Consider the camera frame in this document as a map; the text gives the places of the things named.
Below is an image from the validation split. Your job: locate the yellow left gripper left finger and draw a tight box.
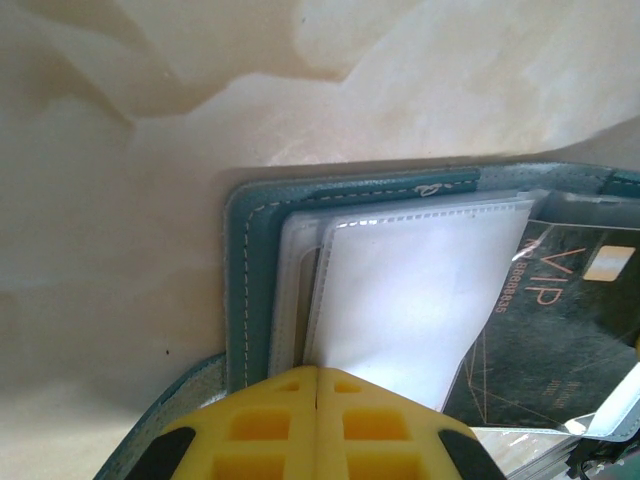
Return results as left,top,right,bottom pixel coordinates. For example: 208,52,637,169
119,364,318,480

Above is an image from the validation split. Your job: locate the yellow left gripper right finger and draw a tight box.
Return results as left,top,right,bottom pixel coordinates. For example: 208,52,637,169
317,366,506,480

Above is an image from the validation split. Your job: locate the black VIP card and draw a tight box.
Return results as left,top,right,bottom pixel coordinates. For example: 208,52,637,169
439,192,640,434

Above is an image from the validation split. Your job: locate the teal leather card holder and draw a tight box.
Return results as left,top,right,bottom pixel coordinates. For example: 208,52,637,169
92,162,640,480

